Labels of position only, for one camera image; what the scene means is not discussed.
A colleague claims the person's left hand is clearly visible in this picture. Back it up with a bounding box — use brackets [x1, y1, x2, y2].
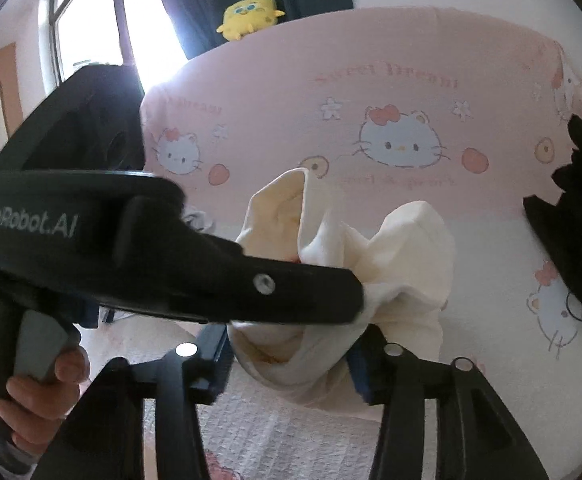
[6, 346, 92, 431]

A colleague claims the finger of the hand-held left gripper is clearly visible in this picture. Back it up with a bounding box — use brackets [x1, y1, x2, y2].
[116, 196, 367, 326]

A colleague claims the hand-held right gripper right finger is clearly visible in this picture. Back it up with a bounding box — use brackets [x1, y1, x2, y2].
[346, 330, 552, 480]

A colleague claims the yellow plush toy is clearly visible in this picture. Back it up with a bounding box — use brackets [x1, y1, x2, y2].
[216, 0, 287, 42]

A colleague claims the pink cartoon printed blanket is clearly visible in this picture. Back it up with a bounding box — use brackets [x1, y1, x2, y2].
[78, 5, 582, 480]

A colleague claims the window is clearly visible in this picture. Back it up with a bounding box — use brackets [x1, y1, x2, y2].
[36, 0, 192, 96]

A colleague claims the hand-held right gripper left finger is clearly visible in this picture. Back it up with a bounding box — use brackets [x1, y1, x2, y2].
[31, 322, 234, 480]

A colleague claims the black cloth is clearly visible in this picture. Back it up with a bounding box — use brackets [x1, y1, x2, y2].
[522, 114, 582, 311]

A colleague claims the cream garment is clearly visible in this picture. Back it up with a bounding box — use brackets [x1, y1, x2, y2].
[226, 167, 457, 406]

